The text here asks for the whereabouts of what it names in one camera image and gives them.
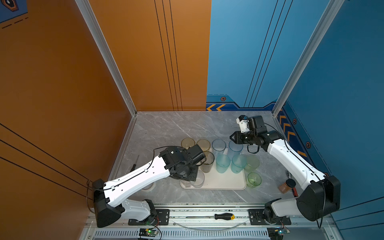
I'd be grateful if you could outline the yellow ribbed glass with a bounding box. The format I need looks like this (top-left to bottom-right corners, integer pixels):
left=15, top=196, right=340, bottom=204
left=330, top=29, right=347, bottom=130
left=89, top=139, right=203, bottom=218
left=181, top=137, right=196, bottom=149

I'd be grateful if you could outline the clear glass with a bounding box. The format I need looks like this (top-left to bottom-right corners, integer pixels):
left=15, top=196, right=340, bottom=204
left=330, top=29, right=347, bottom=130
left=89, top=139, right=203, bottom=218
left=190, top=170, right=205, bottom=188
left=180, top=180, right=192, bottom=189

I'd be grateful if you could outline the grey smoked glass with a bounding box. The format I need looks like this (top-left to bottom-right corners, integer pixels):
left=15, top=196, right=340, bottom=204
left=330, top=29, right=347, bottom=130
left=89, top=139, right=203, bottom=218
left=201, top=151, right=215, bottom=173

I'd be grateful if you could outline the pale green glass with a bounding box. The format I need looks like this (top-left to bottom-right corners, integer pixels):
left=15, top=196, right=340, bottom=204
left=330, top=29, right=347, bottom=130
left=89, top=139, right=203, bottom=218
left=244, top=155, right=260, bottom=173

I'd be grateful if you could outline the blue tall glass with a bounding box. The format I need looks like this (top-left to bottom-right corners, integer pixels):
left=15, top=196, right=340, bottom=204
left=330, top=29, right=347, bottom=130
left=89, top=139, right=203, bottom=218
left=227, top=141, right=243, bottom=160

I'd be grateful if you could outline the yellow tall glass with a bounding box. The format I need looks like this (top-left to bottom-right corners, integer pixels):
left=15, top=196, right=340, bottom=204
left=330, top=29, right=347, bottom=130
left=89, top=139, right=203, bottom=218
left=197, top=139, right=211, bottom=152

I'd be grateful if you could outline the teal glass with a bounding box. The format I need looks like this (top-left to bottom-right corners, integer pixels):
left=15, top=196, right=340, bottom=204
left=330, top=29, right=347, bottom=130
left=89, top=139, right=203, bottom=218
left=231, top=155, right=247, bottom=174
left=216, top=155, right=231, bottom=174

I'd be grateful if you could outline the light blue glass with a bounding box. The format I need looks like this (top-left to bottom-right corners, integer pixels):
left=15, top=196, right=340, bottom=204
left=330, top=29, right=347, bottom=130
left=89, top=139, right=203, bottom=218
left=212, top=139, right=227, bottom=158

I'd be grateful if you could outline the green short glass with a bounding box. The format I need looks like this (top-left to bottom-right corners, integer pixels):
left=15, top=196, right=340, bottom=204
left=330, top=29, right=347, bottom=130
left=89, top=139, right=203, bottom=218
left=247, top=172, right=262, bottom=189

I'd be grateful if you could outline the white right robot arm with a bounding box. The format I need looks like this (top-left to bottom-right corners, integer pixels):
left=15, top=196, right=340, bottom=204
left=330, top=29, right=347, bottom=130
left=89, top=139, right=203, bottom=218
left=230, top=115, right=341, bottom=227

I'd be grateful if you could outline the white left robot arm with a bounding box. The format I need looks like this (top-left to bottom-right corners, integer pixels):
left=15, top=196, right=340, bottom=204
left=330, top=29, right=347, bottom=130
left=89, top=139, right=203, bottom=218
left=92, top=145, right=206, bottom=228

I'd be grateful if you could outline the cream rectangular tray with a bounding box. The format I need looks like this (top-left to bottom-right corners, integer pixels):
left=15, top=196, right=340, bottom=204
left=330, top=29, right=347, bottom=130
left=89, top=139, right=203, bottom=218
left=183, top=158, right=246, bottom=190

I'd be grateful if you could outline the tape roll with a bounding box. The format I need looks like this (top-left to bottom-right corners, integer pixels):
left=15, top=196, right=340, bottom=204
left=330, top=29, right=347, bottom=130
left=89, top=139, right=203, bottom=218
left=142, top=183, right=156, bottom=192

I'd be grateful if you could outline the brown bottle black cap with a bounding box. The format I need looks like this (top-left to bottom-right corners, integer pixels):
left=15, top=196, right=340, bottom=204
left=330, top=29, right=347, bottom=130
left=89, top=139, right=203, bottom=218
left=278, top=179, right=291, bottom=194

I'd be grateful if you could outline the black yellow screwdriver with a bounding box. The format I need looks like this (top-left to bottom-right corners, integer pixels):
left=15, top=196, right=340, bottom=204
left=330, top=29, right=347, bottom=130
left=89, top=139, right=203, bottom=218
left=186, top=213, right=235, bottom=221

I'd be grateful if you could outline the left green circuit board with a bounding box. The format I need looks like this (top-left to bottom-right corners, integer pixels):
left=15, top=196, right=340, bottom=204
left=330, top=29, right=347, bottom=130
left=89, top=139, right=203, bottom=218
left=138, top=229, right=160, bottom=240

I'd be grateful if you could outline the green circuit board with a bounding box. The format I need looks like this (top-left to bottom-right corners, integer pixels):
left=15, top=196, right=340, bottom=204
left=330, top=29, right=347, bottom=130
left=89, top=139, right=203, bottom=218
left=138, top=229, right=160, bottom=240
left=267, top=228, right=291, bottom=240

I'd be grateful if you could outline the right green circuit board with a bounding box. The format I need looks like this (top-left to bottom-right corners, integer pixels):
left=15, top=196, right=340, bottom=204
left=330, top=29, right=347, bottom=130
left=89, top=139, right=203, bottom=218
left=267, top=228, right=291, bottom=240

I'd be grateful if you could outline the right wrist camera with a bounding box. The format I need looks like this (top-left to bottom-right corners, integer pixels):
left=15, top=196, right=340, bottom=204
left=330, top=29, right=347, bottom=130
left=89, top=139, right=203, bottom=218
left=236, top=115, right=250, bottom=133

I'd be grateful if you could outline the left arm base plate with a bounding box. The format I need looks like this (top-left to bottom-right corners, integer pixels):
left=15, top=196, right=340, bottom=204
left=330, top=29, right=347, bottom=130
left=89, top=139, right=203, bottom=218
left=128, top=209, right=170, bottom=226

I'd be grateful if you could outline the aluminium front rail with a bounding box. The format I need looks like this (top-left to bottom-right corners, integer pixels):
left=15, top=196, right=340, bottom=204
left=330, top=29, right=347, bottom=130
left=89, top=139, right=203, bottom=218
left=78, top=204, right=344, bottom=240

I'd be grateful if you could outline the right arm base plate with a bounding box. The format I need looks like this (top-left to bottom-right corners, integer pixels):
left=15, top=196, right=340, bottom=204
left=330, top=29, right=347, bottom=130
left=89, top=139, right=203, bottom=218
left=248, top=209, right=292, bottom=226

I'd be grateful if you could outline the clear cable on rail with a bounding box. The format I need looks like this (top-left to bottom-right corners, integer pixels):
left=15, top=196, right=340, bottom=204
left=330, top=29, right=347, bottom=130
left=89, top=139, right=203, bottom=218
left=170, top=220, right=248, bottom=232

